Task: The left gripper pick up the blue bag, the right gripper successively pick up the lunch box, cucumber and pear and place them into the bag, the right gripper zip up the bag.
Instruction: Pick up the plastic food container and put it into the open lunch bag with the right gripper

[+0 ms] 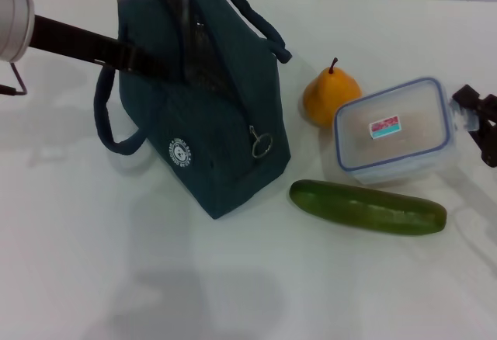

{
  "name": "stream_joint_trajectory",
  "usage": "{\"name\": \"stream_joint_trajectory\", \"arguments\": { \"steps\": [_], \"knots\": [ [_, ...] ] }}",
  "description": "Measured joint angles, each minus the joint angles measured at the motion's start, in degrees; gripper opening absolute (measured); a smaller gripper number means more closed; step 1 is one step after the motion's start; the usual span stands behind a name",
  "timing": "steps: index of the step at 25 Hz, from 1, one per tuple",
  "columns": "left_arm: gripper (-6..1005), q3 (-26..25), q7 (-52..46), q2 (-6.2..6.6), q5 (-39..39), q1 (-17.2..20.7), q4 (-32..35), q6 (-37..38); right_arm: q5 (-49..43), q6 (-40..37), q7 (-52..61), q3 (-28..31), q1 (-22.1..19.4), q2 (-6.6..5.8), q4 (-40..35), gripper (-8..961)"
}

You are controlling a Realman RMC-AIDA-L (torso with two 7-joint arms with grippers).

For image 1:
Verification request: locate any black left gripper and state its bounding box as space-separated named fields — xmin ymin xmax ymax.
xmin=30 ymin=13 xmax=184 ymax=85

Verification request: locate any clear plastic lunch box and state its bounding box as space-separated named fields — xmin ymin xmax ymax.
xmin=333 ymin=77 xmax=479 ymax=186

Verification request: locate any dark teal lunch bag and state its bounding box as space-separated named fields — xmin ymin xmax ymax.
xmin=94 ymin=0 xmax=293 ymax=221

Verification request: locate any green cucumber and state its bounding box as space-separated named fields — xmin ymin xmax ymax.
xmin=289 ymin=179 xmax=448 ymax=237

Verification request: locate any yellow pear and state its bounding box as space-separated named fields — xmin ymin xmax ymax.
xmin=302 ymin=57 xmax=363 ymax=127

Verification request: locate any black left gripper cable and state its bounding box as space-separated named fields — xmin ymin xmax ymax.
xmin=0 ymin=60 xmax=29 ymax=96

